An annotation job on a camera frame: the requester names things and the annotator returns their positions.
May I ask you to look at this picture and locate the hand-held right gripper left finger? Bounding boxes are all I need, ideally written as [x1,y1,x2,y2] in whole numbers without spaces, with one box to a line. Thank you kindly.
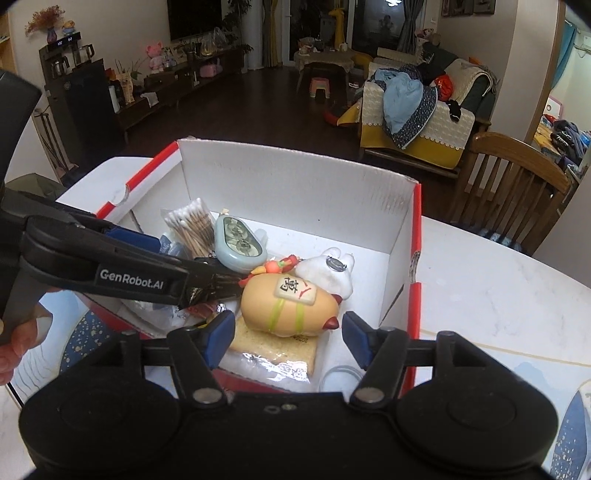
[115,310,236,407]

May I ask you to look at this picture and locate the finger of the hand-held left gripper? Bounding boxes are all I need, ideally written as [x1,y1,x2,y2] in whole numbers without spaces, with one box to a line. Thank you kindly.
[9,189,160,254]
[41,218,244,306]

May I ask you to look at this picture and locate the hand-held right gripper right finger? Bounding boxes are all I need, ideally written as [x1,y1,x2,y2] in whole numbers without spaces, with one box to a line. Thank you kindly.
[342,311,490,408]

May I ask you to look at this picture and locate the black and gold wrapper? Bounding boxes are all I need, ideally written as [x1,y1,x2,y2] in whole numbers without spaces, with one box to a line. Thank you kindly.
[182,258,243,315]

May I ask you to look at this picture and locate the translucent bag with green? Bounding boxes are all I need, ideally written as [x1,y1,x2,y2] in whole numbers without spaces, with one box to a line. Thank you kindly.
[122,299,218,329]

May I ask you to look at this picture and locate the pale green oval case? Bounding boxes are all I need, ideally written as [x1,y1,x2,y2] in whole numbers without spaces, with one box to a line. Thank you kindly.
[213,213,269,271]

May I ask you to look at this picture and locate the cotton swabs pack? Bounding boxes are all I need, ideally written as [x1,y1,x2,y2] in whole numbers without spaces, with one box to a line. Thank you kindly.
[161,198,218,259]

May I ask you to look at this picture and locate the tan squishy toy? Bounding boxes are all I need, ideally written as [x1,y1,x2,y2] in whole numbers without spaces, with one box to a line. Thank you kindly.
[240,272,345,337]

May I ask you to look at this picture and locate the red figurine keychain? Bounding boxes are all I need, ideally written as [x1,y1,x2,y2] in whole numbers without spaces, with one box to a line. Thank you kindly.
[240,254,301,289]

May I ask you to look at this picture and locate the bagged bread slice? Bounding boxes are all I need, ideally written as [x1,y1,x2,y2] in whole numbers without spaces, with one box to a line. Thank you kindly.
[217,318,324,384]

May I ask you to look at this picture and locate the white plush rabbit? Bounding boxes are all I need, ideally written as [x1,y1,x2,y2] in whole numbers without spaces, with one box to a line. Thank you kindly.
[295,248,355,298]

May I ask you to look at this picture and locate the red cardboard box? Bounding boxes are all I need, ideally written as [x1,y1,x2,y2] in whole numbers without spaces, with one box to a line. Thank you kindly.
[95,137,423,403]

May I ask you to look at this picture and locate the person's left hand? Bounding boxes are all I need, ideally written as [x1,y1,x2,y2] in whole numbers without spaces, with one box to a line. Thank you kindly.
[0,293,51,386]

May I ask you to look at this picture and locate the olive green jacket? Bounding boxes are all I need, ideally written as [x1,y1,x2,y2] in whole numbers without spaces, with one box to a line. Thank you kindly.
[7,172,63,204]

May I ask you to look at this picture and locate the black water dispenser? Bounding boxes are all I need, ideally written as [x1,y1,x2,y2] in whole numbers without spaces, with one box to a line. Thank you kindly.
[39,31,121,171]

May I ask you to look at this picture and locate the dark wooden television cabinet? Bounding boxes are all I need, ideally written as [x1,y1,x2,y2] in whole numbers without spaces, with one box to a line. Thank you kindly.
[115,46,245,134]

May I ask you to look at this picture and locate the pink plush toy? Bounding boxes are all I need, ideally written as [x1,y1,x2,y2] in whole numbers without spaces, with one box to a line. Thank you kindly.
[147,42,167,73]

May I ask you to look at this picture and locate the armchair with cream cover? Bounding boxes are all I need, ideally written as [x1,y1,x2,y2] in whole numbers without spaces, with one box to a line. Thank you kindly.
[358,69,478,172]

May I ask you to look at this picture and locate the black television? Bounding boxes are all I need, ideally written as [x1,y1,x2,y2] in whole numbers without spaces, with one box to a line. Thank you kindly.
[167,0,232,41]

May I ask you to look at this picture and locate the pile of blue clothes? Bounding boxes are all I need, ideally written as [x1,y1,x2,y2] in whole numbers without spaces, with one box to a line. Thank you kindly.
[374,65,439,148]

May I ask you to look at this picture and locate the vase with dried flowers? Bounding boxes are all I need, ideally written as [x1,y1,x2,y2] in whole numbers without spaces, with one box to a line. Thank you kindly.
[25,6,65,44]

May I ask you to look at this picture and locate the white standing air conditioner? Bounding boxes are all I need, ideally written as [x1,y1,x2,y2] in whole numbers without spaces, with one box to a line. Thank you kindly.
[240,0,266,72]

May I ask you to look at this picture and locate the wooden chair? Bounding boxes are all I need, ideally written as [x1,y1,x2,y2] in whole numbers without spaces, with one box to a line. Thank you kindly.
[450,131,573,257]

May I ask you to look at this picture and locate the coffee table with cloth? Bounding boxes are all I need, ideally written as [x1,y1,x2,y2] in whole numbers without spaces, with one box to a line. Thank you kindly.
[293,48,358,93]

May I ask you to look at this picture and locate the dark green sofa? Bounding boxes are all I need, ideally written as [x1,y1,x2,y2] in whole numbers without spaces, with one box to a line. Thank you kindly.
[376,46,502,121]

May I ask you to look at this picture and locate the yellow giraffe toy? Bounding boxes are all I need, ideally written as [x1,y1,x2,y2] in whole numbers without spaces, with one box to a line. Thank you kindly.
[328,7,349,51]

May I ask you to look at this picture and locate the clothes on bed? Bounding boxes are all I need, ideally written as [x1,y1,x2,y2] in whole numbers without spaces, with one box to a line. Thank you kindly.
[536,117,591,162]

